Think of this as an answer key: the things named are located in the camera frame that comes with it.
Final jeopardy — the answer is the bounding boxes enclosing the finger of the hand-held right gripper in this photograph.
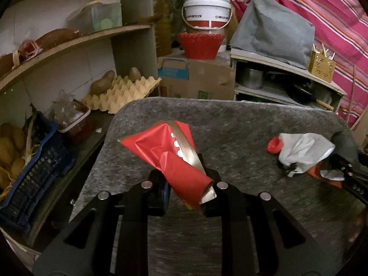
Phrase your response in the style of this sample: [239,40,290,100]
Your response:
[332,131,368,176]
[341,172,368,206]

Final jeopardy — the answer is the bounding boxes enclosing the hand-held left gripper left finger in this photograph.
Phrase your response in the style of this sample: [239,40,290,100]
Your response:
[33,171,171,276]

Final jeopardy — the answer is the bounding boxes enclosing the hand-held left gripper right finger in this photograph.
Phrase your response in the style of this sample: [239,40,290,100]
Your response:
[198,152,335,276]

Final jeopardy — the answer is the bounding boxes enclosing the orange wrapper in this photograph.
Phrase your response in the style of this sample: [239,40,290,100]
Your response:
[306,162,344,189]

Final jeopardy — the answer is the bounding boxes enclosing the silver pouch with red cap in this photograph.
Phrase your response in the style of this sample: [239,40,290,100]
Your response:
[267,132,344,181]

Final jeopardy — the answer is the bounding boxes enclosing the red paper envelope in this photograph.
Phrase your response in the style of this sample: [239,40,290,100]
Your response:
[117,120,217,210]

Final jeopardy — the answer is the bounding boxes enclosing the wooden stick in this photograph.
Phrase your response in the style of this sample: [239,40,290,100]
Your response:
[346,66,357,127]

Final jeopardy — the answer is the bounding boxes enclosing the grey shaggy mat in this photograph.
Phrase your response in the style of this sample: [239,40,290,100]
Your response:
[70,96,368,276]

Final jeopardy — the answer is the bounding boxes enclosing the bamboo chopstick holder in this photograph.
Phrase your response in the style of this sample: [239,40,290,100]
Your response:
[308,50,336,82]

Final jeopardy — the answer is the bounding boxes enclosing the red basket with white rim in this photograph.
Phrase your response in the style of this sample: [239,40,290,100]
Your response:
[59,101,95,144]

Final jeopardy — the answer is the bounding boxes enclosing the yellow egg tray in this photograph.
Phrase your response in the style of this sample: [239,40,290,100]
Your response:
[82,75,161,115]

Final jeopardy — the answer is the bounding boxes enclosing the small steel pot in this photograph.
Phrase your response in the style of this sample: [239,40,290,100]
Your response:
[239,68,265,90]

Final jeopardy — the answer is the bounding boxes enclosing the cardboard box with blue print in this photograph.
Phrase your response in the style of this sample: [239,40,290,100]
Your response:
[158,53,236,101]

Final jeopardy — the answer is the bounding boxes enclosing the blue plastic crate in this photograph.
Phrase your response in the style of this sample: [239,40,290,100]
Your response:
[0,111,76,233]

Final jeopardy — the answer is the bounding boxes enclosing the large potato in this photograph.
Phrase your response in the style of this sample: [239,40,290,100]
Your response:
[90,70,115,95]

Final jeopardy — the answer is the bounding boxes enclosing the red striped cloth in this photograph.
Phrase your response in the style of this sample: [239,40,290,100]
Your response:
[226,0,368,127]

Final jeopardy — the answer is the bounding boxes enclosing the crumpled clear plastic bag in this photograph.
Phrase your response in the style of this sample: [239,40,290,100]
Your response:
[48,90,84,127]

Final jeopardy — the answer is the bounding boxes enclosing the grey fabric cover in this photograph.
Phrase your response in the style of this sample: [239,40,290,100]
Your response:
[230,0,316,69]

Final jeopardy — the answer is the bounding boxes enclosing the red scalloped plastic basket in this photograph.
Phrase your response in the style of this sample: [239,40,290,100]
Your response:
[177,32,226,60]

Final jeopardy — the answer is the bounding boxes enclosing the pile of yellow potatoes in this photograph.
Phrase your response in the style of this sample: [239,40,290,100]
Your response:
[0,122,26,190]

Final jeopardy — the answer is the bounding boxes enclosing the wooden shelf unit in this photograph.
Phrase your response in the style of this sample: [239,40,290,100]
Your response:
[0,0,158,253]

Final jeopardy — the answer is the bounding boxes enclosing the large yellow oil bottle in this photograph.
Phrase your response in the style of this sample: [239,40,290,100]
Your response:
[152,0,173,58]

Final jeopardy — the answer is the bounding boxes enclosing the white bucket with red label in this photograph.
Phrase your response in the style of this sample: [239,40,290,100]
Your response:
[182,0,233,35]

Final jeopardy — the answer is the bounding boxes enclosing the sweet potato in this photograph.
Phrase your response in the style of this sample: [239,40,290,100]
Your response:
[34,28,84,49]

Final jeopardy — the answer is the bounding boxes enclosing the clear plastic container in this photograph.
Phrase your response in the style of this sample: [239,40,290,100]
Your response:
[67,0,123,35]

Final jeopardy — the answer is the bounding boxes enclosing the black pan with wooden handle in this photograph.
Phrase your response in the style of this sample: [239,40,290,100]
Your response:
[290,82,334,111]

